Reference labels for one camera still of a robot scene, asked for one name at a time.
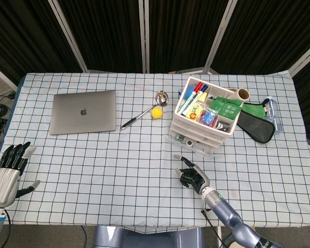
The small clear tape roll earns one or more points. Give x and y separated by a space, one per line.
189 143

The clear plastic water bottle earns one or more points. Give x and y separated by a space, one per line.
273 113

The checkered light blue tablecloth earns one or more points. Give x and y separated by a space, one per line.
118 168

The red packet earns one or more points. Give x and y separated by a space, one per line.
201 119

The yellow ball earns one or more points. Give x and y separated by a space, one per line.
156 113

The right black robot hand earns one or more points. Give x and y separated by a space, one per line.
195 178

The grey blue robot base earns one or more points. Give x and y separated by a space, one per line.
144 240

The white plastic drawer organizer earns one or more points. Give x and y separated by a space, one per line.
177 117

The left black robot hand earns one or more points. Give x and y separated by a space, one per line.
2 183

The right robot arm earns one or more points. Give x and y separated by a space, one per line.
222 206

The black binder clips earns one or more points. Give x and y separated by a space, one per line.
222 126

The blue cap marker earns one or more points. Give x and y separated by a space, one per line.
203 89

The brown tape roll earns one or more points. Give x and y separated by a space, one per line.
233 90

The green tea packet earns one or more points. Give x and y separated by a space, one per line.
224 108

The red cap marker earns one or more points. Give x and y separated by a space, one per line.
198 86

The blue white packet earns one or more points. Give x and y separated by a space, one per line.
209 117

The black and green pouch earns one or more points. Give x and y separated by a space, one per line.
255 126

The grey laptop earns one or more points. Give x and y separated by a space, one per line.
82 124

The small blue white wrapper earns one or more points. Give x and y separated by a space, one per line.
179 92

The small green cube box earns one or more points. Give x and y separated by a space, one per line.
180 138

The clear top drawer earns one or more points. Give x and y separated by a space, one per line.
196 130

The yellow sunflower snack packet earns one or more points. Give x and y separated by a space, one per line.
193 113

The clear bottom drawer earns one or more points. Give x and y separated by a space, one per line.
196 150

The black folding screen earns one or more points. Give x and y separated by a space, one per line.
113 33

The plain yellow packet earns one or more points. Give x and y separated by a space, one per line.
202 97

